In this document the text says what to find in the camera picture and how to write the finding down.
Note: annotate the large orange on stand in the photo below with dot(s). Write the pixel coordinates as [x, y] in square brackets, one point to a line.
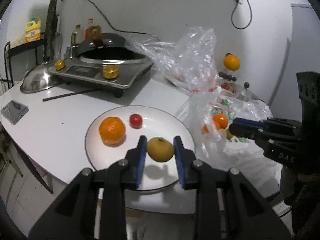
[231, 62]

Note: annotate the red cap sauce bottle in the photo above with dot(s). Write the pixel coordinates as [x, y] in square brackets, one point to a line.
[92, 31]

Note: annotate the steel saucepan with lid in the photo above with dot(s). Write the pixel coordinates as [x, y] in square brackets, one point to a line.
[243, 94]

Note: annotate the oil bottle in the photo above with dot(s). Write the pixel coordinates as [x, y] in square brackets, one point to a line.
[77, 36]

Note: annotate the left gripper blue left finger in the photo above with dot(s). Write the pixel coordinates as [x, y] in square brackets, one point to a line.
[136, 158]

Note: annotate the yellow detergent jug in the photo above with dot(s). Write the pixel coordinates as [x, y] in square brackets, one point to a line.
[33, 30]

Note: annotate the silver induction cooker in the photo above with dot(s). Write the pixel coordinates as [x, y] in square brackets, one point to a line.
[116, 75]

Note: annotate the flat printed plastic bag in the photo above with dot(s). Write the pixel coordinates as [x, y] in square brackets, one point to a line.
[219, 152]

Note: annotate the crumpled clear plastic bag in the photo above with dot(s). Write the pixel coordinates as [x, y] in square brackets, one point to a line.
[188, 63]

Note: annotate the yellow longan fruit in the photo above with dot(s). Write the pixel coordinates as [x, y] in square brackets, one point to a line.
[159, 149]
[229, 134]

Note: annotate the orange peel scraps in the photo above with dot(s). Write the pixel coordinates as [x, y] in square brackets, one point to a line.
[230, 87]

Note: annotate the black chopstick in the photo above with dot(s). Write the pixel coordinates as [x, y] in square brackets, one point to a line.
[70, 94]

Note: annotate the black wok wooden handle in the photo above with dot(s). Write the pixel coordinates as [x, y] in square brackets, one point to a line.
[107, 40]

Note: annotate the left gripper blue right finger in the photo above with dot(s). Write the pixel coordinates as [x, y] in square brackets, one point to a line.
[184, 161]

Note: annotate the steel pot lid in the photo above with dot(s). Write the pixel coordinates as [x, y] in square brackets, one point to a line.
[39, 78]

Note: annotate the black metal shelf rack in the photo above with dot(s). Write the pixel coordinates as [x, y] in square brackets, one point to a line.
[21, 56]

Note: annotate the grey smartphone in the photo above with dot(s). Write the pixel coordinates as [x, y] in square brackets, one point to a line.
[14, 111]

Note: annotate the mandarin orange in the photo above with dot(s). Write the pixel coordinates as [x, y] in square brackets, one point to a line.
[220, 121]
[206, 128]
[112, 130]

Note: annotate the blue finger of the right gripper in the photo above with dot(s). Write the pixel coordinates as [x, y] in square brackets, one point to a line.
[251, 123]
[245, 130]

